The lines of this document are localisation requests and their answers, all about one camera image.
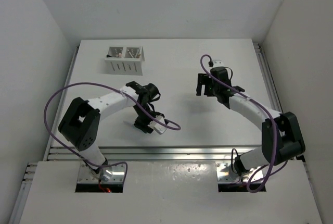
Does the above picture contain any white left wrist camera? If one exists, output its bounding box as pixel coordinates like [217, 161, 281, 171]
[148, 116, 167, 135]

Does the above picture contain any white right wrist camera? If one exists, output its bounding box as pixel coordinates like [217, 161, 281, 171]
[209, 60, 225, 68]

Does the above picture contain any white light-blue makeup pen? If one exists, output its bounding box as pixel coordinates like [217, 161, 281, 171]
[123, 121, 134, 127]

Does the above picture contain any aluminium front rail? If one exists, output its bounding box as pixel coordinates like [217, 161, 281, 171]
[43, 145, 259, 161]

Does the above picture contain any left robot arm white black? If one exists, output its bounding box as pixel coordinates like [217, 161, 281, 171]
[58, 81, 166, 174]

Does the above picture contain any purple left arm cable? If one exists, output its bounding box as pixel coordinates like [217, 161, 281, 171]
[43, 82, 182, 177]

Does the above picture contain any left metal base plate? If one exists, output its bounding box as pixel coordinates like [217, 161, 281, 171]
[77, 162, 127, 185]

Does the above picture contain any aluminium rail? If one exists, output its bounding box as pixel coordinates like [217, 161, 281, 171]
[43, 145, 259, 161]
[253, 42, 297, 160]

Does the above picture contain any white two-slot organizer box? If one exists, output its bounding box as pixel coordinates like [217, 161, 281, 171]
[105, 46, 145, 76]

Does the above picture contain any metal base plate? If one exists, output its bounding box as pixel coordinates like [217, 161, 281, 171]
[77, 162, 127, 185]
[215, 161, 259, 184]

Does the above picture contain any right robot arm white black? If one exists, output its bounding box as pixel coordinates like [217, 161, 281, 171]
[196, 66, 305, 176]

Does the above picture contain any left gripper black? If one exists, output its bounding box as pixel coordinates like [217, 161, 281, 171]
[133, 103, 164, 133]

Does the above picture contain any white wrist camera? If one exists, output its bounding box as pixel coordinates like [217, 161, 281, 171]
[148, 116, 167, 135]
[209, 60, 225, 68]

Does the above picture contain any aluminium right side rail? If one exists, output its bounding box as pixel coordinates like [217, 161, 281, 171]
[253, 42, 297, 160]

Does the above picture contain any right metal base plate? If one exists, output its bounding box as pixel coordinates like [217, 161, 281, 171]
[215, 161, 259, 184]

